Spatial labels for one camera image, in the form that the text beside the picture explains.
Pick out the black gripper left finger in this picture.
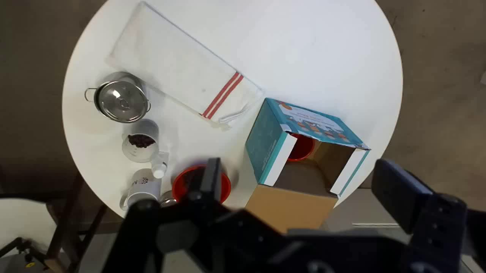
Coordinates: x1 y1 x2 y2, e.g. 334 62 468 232
187 157 225 204

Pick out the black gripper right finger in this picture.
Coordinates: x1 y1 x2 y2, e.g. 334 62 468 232
372 157 437 235

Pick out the orange cup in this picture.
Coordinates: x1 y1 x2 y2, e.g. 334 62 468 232
287 133 319 163

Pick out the teal cardboard box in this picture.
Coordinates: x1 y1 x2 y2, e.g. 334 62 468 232
244 97 372 235

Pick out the red bowl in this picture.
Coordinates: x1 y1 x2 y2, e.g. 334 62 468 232
170 159 235 204

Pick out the white mug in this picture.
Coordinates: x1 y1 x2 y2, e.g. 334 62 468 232
120 168 164 209

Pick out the white towel with red stripes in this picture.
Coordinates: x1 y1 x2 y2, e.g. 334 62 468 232
106 1 266 128

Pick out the steel pot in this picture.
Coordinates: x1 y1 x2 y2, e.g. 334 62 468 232
82 69 153 124

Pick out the wooden table base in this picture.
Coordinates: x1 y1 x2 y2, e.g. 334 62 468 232
45 171 111 273

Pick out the grey office chair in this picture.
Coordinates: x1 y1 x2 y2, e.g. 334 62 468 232
0 195 53 273

